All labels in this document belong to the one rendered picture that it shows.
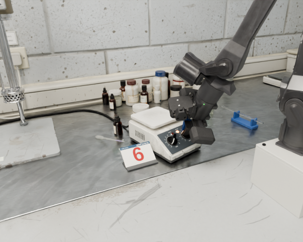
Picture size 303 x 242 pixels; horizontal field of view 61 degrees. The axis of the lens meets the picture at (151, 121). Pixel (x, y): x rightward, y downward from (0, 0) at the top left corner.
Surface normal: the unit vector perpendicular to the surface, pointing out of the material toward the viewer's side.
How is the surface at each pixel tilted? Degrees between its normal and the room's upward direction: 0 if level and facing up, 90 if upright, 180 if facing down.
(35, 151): 0
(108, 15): 90
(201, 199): 0
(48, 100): 90
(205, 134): 30
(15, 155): 0
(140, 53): 90
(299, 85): 60
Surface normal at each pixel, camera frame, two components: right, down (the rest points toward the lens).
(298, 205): -0.91, 0.18
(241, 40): -0.51, 0.37
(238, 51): -0.27, -0.06
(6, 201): -0.02, -0.91
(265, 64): 0.41, 0.36
